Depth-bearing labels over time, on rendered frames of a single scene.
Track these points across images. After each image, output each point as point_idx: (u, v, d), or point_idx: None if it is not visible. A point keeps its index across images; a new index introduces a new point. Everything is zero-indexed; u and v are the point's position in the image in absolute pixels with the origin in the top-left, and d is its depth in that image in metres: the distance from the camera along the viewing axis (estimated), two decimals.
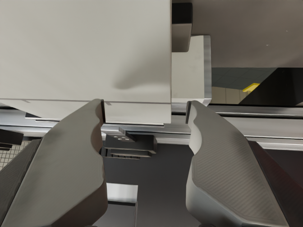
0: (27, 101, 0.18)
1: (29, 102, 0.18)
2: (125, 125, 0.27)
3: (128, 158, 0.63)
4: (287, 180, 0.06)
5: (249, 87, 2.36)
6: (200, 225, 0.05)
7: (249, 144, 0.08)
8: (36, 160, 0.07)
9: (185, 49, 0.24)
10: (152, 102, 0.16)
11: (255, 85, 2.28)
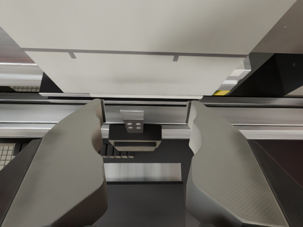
0: (73, 55, 0.15)
1: (75, 57, 0.15)
2: (156, 102, 0.25)
3: (123, 156, 0.59)
4: (287, 180, 0.06)
5: (218, 92, 2.54)
6: (200, 225, 0.05)
7: (249, 144, 0.08)
8: (36, 160, 0.07)
9: None
10: (229, 54, 0.15)
11: (223, 90, 2.47)
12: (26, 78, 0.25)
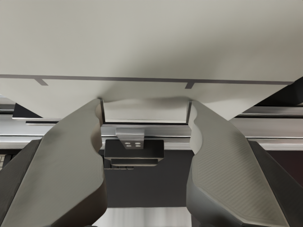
0: (43, 82, 0.10)
1: (47, 84, 0.11)
2: (159, 125, 0.20)
3: (122, 169, 0.55)
4: (288, 180, 0.06)
5: None
6: (200, 225, 0.05)
7: (249, 144, 0.08)
8: (36, 160, 0.07)
9: None
10: (267, 81, 0.10)
11: None
12: (0, 96, 0.20)
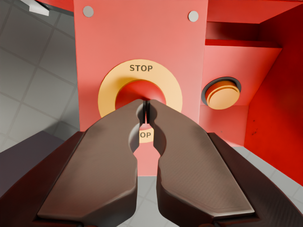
0: None
1: None
2: None
3: None
4: (245, 165, 0.07)
5: None
6: (200, 225, 0.05)
7: (208, 136, 0.08)
8: (78, 151, 0.07)
9: None
10: None
11: None
12: None
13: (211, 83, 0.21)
